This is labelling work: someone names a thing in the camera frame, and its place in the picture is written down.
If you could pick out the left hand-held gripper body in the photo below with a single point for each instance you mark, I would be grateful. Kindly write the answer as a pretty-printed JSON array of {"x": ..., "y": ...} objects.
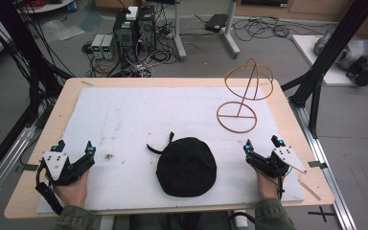
[{"x": 60, "y": 166}]

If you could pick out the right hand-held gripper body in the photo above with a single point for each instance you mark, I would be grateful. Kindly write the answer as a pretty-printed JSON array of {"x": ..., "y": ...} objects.
[{"x": 276, "y": 163}]

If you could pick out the black beret hat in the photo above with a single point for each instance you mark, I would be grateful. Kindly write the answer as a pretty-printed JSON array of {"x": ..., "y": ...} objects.
[{"x": 185, "y": 166}]

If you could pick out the person's right hand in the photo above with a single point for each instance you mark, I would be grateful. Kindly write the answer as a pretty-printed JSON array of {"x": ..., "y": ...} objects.
[{"x": 267, "y": 186}]

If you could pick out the person's left hand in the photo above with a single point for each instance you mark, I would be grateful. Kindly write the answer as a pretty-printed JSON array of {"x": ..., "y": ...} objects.
[{"x": 71, "y": 189}]

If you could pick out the white foam mat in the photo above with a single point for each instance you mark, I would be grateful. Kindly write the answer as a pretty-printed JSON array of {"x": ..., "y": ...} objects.
[{"x": 172, "y": 134}]

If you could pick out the person's dark trousers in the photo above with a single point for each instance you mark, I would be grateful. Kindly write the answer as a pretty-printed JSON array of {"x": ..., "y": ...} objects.
[{"x": 179, "y": 221}]

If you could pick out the white floor board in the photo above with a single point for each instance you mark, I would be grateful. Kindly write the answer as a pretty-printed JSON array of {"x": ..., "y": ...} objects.
[{"x": 338, "y": 60}]

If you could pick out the grey power supply unit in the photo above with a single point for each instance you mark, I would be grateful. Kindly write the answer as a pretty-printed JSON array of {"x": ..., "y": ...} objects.
[
  {"x": 97, "y": 46},
  {"x": 108, "y": 47}
]

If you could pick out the black device on board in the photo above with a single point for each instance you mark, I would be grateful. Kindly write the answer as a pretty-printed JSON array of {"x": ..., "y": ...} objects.
[{"x": 363, "y": 71}]

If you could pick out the grey robot head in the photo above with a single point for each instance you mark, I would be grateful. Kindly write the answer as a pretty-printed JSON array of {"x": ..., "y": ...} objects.
[{"x": 345, "y": 51}]

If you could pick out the grey metal desk leg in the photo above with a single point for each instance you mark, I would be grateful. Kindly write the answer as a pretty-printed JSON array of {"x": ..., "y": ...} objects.
[
  {"x": 179, "y": 32},
  {"x": 230, "y": 30}
]

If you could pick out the black computer tower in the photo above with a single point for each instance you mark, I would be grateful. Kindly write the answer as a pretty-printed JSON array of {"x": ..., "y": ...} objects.
[
  {"x": 125, "y": 32},
  {"x": 147, "y": 28}
]

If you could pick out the black flat box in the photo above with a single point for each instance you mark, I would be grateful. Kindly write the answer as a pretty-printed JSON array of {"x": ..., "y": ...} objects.
[{"x": 216, "y": 22}]

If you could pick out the white adapter box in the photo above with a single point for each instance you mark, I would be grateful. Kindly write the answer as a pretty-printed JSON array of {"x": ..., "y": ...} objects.
[{"x": 131, "y": 13}]

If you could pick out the aluminium rail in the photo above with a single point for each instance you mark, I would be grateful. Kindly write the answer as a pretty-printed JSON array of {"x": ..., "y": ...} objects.
[
  {"x": 324, "y": 166},
  {"x": 4, "y": 159}
]

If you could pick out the black metal frame stand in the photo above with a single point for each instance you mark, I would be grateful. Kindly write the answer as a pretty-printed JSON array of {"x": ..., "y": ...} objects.
[
  {"x": 22, "y": 57},
  {"x": 329, "y": 60}
]

